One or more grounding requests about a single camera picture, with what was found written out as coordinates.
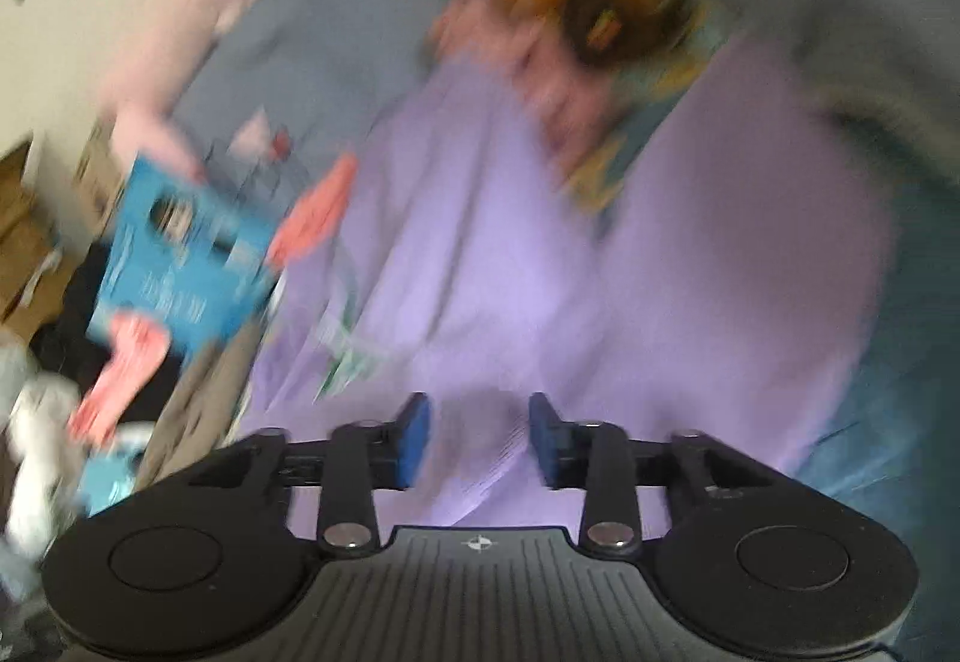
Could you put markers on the folded pink towel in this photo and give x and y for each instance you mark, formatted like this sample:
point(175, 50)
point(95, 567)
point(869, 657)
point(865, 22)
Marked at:
point(315, 212)

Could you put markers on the pink plush toy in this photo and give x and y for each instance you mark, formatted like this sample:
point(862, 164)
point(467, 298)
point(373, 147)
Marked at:
point(202, 32)

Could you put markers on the purple sweater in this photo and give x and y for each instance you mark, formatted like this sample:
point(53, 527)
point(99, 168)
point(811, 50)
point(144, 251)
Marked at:
point(525, 257)

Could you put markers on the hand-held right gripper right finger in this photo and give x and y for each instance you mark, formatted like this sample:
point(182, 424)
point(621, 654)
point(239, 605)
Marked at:
point(546, 441)

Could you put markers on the cardboard box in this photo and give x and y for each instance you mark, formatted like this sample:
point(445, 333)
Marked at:
point(22, 234)

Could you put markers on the grey-blue printed sofa cover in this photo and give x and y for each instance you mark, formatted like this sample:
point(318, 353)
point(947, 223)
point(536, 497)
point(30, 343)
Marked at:
point(337, 32)

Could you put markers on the white fluffy cloth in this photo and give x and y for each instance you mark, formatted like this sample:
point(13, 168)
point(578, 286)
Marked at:
point(37, 467)

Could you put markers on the taupe pants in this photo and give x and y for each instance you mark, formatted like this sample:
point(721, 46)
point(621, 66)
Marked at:
point(202, 399)

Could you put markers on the pink fleece cloth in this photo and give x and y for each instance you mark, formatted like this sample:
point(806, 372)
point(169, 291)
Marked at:
point(120, 362)

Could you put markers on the pink fuzzy jacket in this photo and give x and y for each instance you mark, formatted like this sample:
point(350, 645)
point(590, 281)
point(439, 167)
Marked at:
point(510, 54)

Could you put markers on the blue cartoon printed pillow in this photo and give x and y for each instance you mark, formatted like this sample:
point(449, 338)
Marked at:
point(172, 272)

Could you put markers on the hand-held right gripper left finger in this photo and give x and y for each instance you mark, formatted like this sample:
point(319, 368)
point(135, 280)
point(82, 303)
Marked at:
point(414, 441)

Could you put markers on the black jacket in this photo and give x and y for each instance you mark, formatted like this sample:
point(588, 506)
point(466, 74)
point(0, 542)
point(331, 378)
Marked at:
point(82, 302)

